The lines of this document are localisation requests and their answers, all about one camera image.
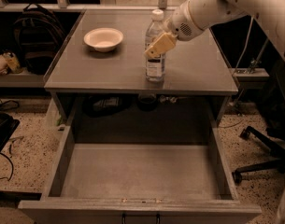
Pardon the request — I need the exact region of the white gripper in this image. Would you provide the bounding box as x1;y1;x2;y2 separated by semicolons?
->
144;1;204;59

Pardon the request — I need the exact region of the clear plastic tea bottle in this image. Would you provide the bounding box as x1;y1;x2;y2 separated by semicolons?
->
145;9;165;82

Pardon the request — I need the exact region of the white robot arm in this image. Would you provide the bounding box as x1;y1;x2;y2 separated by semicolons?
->
144;0;285;62

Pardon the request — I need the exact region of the open grey top drawer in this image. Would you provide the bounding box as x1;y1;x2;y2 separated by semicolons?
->
19;128;261;224

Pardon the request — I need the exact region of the white paper bowl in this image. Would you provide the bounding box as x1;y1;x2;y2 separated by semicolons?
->
83;28;123;52

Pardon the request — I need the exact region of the dark round cup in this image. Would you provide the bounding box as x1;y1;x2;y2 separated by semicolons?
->
137;94;158;111

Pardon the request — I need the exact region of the dark bag under cabinet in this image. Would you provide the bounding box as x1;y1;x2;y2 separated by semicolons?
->
82;94;132;118

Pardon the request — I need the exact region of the metal clamp stand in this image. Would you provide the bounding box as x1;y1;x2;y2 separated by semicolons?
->
246;38;269;74

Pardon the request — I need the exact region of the dark brown backpack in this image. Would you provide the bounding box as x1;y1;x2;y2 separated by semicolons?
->
13;4;66;75

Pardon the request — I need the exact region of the black office chair base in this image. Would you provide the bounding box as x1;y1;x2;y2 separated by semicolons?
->
231;124;285;185

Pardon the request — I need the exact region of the plush toy on shelf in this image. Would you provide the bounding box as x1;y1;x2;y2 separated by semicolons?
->
0;51;22;75

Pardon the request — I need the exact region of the grey side shelf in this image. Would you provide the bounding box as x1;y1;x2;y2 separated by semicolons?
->
0;70;44;88

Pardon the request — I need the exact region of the black case on floor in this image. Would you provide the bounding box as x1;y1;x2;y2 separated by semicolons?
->
0;112;20;152

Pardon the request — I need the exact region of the white power cable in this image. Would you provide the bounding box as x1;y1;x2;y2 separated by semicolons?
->
234;16;255;77

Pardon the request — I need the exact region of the black drawer handle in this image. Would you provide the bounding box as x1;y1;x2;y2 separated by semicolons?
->
121;214;161;224

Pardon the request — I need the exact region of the black floor cable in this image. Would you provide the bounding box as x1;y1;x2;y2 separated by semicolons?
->
0;147;15;182

